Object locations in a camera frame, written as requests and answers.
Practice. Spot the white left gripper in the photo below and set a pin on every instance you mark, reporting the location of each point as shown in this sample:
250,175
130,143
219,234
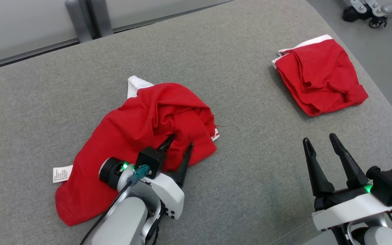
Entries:
168,194

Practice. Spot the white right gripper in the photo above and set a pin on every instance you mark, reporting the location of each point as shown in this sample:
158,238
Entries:
345,207

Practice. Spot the red white basketball jersey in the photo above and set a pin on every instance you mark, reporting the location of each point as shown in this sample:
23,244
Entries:
128,136

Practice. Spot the red shorts with white stripe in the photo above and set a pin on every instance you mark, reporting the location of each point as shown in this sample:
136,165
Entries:
322,75

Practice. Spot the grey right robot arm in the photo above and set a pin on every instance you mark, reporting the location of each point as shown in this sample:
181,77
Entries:
379,236

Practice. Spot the grey wheeled cart base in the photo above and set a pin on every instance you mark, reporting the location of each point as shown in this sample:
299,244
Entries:
376,8

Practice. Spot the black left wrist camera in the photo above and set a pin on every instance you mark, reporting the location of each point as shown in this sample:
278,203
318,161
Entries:
150,161

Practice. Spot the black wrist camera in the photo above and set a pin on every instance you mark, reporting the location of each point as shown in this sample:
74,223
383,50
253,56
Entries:
391,183
150,161

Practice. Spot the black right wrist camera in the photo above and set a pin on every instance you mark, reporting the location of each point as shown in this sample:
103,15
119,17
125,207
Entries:
391,183

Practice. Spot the grey wall base rail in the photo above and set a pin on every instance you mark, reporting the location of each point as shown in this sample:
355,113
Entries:
26,56
168,17

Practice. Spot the grey cylindrical post cap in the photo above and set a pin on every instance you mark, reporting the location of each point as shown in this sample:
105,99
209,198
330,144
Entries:
77,18
102,15

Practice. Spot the grey partition post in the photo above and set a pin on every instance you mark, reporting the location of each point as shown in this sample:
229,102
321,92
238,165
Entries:
90,17

